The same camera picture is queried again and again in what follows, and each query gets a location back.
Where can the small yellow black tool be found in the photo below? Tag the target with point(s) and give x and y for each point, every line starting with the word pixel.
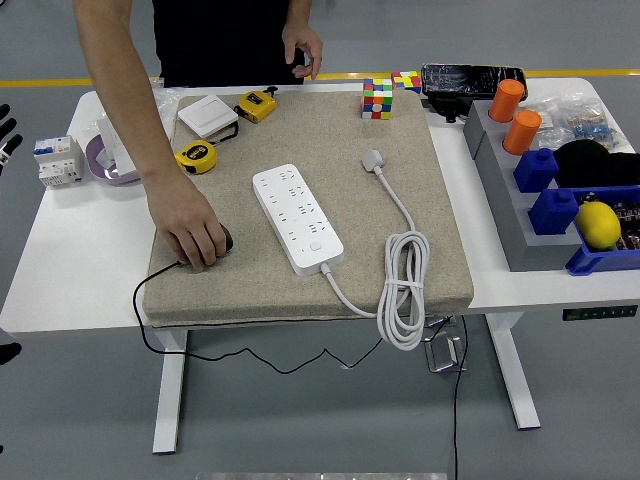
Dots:
pixel 256 105

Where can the grey-brown mat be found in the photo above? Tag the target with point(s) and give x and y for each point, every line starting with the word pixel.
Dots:
pixel 350 220

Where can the person's left forearm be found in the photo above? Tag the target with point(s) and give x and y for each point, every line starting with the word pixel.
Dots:
pixel 299 12

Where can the black wrapped box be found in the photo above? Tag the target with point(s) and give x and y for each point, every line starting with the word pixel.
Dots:
pixel 460 82

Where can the white square wall switch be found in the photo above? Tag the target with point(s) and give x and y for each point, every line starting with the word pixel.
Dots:
pixel 207 115

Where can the orange cylinder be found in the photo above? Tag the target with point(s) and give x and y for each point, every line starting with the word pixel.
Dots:
pixel 506 100
pixel 521 132

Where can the black table control panel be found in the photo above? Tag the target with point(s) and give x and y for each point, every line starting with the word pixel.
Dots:
pixel 600 313

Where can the small Rubik's cube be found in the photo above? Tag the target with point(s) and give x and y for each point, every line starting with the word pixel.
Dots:
pixel 407 80

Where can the blue block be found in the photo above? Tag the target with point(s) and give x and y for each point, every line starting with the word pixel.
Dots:
pixel 535 170
pixel 552 212

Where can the blue plastic bin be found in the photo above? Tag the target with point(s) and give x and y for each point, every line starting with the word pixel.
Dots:
pixel 600 260

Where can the black cloth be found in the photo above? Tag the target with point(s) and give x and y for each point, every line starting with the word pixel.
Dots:
pixel 590 162

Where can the white power strip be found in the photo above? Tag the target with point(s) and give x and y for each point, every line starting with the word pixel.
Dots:
pixel 300 225

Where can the person's right hand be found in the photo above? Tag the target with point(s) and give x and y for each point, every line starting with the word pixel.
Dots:
pixel 185 220

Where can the clear acrylic bracket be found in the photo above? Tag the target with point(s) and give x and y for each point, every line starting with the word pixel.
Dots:
pixel 442 352

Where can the grey stepped block holder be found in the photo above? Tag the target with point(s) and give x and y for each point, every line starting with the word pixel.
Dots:
pixel 500 165

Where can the white wall socket panel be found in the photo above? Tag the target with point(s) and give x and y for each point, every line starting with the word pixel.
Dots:
pixel 125 162

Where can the white table leg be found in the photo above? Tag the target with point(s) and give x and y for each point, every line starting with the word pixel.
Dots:
pixel 515 380
pixel 170 400

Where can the person's left hand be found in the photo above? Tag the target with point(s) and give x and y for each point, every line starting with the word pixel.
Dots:
pixel 302 37

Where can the white circuit breaker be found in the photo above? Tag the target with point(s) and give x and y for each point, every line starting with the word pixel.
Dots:
pixel 52 160

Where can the yellow tape measure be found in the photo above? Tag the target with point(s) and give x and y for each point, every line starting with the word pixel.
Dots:
pixel 196 156

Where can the dark circuit boards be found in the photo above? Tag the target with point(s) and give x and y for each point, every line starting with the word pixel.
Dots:
pixel 631 215

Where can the purple bowl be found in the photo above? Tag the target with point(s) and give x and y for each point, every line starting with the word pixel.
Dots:
pixel 97 160

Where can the clear bag of metal parts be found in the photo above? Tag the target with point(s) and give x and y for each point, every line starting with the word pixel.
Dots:
pixel 165 107

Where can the white switch panel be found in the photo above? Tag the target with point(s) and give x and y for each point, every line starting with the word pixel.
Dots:
pixel 107 132

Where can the large Rubik's cube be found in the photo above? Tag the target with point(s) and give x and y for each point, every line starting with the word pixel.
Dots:
pixel 377 100

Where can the yellow lemon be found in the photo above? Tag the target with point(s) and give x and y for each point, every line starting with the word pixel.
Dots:
pixel 597 225

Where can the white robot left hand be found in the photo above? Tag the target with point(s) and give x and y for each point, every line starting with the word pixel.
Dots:
pixel 4 127

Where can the clear bag of components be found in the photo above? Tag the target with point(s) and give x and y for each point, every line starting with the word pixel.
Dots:
pixel 580 122

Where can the person's right forearm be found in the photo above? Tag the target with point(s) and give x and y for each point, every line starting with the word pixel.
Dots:
pixel 120 90

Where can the person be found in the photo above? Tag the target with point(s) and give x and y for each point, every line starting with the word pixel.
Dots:
pixel 220 40

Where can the black plug adapter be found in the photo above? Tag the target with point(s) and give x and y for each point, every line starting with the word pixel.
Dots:
pixel 225 240

